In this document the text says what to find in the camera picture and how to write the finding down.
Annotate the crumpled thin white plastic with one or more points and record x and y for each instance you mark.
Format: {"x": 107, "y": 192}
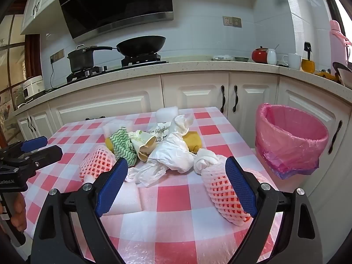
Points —
{"x": 180, "y": 125}

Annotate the red white checkered tablecloth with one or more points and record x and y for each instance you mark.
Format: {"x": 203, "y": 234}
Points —
{"x": 170, "y": 198}

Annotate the yellow sponge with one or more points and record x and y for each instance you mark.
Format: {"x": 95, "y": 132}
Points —
{"x": 192, "y": 140}
{"x": 109, "y": 144}

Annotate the golden wall socket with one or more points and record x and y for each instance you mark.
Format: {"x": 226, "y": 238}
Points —
{"x": 232, "y": 21}
{"x": 57, "y": 55}

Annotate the white plastic food packet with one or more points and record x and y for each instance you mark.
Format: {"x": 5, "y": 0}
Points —
{"x": 222, "y": 57}

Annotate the black lidded pot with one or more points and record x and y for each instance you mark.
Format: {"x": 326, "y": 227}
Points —
{"x": 81, "y": 60}

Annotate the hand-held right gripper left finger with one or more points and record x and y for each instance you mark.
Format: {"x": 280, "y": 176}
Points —
{"x": 112, "y": 187}

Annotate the black gas stove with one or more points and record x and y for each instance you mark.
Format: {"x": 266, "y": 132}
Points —
{"x": 137, "y": 60}

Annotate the white bowl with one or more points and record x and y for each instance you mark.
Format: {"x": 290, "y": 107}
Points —
{"x": 346, "y": 79}

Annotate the white rice cooker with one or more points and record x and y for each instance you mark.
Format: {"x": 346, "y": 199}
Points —
{"x": 33, "y": 86}

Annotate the yellow cloth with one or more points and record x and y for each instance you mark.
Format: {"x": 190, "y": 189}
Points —
{"x": 326, "y": 74}

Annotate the white upper cabinet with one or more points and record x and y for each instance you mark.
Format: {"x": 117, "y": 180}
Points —
{"x": 35, "y": 5}

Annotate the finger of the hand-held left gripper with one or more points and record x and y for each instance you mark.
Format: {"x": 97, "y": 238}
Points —
{"x": 49, "y": 154}
{"x": 34, "y": 143}

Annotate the speckled stone countertop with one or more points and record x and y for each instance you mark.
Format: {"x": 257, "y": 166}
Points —
{"x": 192, "y": 65}

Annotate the white knotted tissue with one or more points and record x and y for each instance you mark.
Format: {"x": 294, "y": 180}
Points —
{"x": 205, "y": 161}

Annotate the paper cup green ornament print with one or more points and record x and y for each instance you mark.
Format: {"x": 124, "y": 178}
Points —
{"x": 139, "y": 140}

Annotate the paper cup green oval label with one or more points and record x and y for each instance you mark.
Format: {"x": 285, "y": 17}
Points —
{"x": 145, "y": 154}

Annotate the pink trash bin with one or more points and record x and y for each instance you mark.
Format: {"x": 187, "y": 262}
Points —
{"x": 275, "y": 148}

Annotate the small grey dish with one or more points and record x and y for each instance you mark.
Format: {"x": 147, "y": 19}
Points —
{"x": 241, "y": 58}

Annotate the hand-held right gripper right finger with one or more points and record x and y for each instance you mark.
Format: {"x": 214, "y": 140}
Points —
{"x": 240, "y": 187}

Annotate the black pan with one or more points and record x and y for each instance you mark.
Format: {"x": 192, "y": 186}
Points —
{"x": 339, "y": 66}

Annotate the green wavy striped cloth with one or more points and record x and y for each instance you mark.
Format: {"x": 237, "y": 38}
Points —
{"x": 122, "y": 145}

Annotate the black range hood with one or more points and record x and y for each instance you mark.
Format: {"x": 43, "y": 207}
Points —
{"x": 115, "y": 2}

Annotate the white plastic bag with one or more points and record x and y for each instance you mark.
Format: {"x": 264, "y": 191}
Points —
{"x": 167, "y": 156}

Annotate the red ceramic pot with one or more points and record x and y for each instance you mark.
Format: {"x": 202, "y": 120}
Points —
{"x": 260, "y": 55}

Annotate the white foam sheet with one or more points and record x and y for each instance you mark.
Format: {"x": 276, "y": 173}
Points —
{"x": 129, "y": 198}

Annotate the white mug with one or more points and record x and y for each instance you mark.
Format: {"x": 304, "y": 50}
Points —
{"x": 293, "y": 61}

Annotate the pink thermos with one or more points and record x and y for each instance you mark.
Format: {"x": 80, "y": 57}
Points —
{"x": 337, "y": 41}

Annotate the white base cabinet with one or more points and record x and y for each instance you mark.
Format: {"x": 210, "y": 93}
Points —
{"x": 192, "y": 93}

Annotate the white ceramic jar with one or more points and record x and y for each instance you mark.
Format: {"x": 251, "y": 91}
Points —
{"x": 271, "y": 57}

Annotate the black wok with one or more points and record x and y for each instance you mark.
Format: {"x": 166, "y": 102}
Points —
{"x": 143, "y": 44}

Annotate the pink foam fruit net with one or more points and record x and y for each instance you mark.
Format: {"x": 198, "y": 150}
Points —
{"x": 220, "y": 192}
{"x": 96, "y": 159}

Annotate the wooden glass door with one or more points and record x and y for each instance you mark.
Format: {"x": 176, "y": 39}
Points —
{"x": 11, "y": 60}

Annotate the person's left hand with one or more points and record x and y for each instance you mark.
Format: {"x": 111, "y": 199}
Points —
{"x": 19, "y": 211}

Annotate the glass oil jug black lid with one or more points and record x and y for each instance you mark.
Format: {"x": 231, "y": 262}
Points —
{"x": 308, "y": 65}

